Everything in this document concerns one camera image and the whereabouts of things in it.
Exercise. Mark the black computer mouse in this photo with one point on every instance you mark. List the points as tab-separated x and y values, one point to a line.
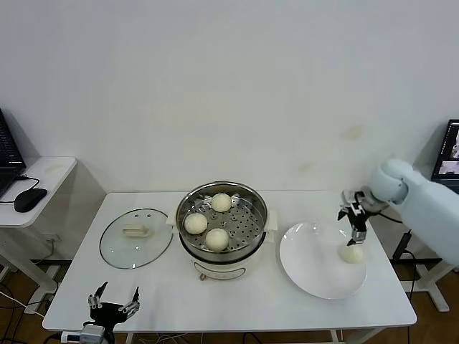
30	199

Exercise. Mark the white round plate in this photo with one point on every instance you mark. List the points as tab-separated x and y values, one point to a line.
312	261

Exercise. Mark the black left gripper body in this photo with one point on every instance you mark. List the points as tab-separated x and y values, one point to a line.
107	312

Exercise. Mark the grey open laptop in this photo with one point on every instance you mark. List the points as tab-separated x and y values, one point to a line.
446	150

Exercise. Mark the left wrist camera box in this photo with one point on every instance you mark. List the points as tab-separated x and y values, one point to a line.
91	333

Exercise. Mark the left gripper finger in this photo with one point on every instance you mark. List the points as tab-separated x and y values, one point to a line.
94	301
132	307

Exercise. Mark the white wall power socket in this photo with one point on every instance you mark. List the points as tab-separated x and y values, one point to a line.
52	239

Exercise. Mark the steel perforated steamer basket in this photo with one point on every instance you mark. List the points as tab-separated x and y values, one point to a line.
251	202

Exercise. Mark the cream electric cooking pot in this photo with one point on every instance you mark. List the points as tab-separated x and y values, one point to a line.
222	267

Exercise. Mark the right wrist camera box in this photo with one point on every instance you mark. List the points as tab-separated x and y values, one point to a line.
348	198

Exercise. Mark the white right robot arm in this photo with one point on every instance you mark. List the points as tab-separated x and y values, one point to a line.
423	208

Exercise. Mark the white side table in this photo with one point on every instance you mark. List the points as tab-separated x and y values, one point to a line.
54	179
439	297

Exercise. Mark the white table leg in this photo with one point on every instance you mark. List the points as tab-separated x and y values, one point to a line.
130	339
338	337

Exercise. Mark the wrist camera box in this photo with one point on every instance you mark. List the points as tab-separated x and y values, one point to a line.
91	333
348	198

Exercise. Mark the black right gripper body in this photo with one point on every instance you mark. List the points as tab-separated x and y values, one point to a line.
360	215

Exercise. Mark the white steamed baozi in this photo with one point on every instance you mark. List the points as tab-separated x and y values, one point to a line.
221	203
217	239
196	224
351	254

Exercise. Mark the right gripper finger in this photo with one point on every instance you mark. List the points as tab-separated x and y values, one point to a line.
359	237
343	213

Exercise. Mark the black open laptop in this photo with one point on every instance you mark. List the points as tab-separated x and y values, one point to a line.
9	150

